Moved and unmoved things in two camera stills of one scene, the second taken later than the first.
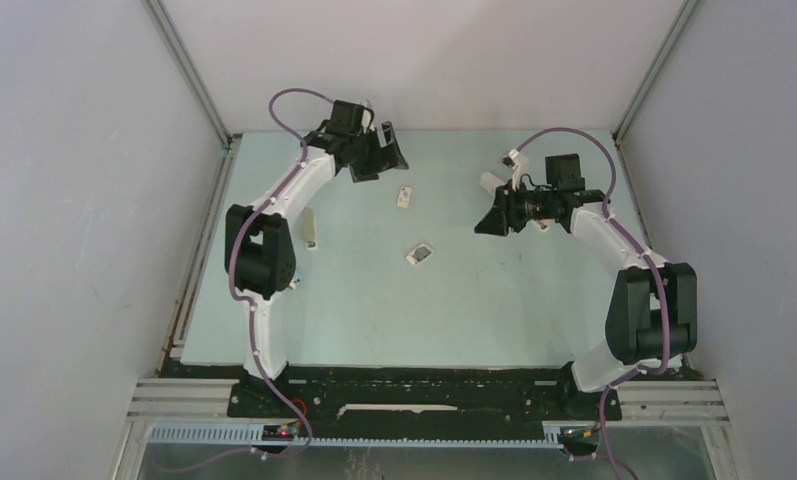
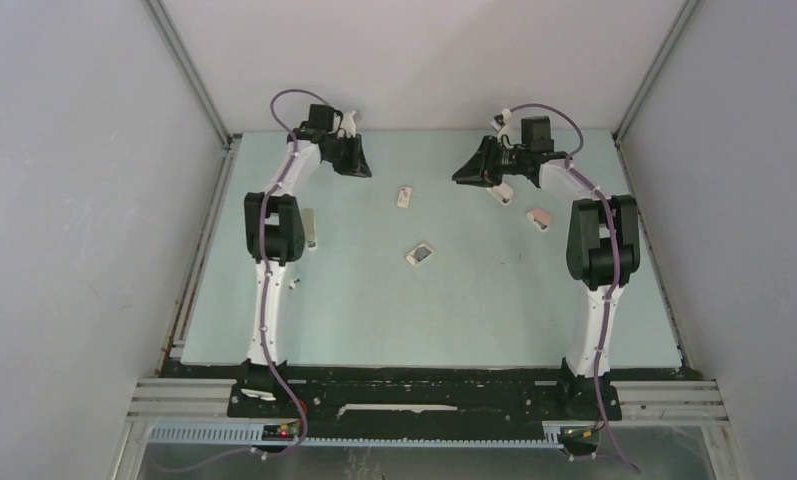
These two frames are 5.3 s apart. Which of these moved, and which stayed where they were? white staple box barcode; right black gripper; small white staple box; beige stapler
Moved: right black gripper
Stayed: white staple box barcode; beige stapler; small white staple box
